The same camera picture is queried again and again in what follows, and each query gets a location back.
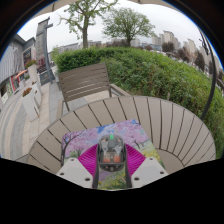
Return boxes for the grey transparent computer mouse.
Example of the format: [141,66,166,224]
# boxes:
[96,132,128,173]

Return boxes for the green hedge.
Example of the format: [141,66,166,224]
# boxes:
[52,46,224,160]

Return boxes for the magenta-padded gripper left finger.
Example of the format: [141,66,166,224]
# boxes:
[55,143,101,190]

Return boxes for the round-crowned tree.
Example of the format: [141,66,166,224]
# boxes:
[101,7,156,48]

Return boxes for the white flower planter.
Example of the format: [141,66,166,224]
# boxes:
[21,87,43,122]
[24,59,42,88]

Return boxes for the dark curved umbrella pole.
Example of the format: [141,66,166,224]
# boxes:
[197,28,218,121]

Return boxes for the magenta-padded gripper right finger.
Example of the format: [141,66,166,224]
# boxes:
[123,143,170,190]

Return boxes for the thin-crowned tree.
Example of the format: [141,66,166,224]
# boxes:
[58,0,120,50]

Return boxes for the grey sign pillar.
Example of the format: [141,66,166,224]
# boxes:
[34,17,56,85]

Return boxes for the distant apartment buildings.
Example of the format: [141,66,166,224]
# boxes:
[133,29,222,69]

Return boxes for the beige umbrella canopy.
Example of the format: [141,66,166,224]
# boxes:
[33,0,178,16]

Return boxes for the brown slatted chair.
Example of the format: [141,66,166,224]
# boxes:
[57,62,113,113]

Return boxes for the flower print mouse pad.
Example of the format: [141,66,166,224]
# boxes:
[60,119,166,191]

